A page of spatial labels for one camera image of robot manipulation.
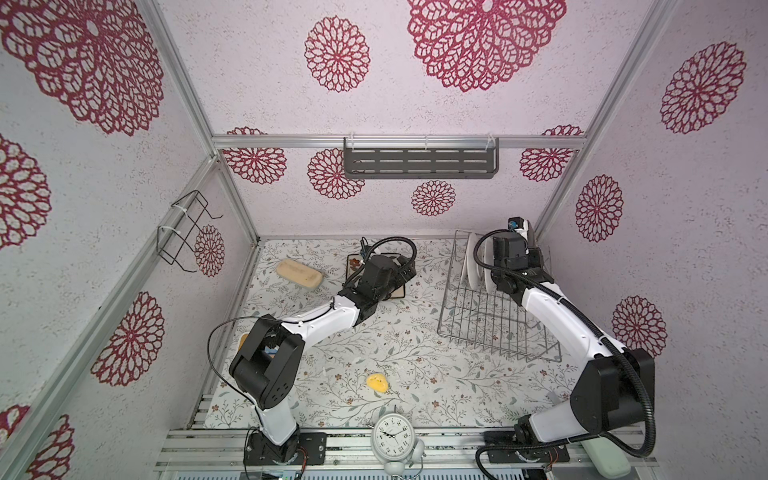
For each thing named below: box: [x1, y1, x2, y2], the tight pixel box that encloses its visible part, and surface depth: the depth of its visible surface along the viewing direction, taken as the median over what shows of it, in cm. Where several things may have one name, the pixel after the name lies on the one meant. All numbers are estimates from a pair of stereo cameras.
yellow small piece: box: [366, 373, 389, 393], surface depth 84 cm
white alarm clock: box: [371, 409, 425, 476], surface depth 73 cm
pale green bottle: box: [580, 436, 631, 479], surface depth 70 cm
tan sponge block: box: [276, 259, 323, 289], surface depth 108 cm
